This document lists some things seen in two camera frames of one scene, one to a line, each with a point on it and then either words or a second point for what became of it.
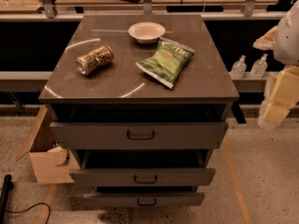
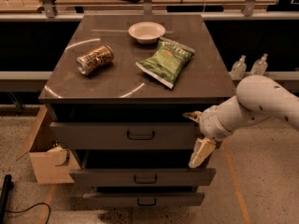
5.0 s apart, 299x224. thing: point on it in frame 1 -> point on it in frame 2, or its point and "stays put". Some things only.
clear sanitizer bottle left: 239,68 stays put
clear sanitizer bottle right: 260,65 stays put
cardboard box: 51,162 stays put
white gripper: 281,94 -> 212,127
